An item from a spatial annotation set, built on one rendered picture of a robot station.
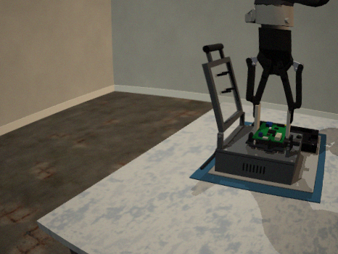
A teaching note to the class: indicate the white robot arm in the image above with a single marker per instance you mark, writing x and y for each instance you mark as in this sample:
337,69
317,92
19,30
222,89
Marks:
277,14

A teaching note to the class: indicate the green circuit board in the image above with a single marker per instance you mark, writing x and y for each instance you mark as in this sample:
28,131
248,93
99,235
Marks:
265,133

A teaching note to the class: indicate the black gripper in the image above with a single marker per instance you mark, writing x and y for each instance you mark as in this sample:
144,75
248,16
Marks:
276,60

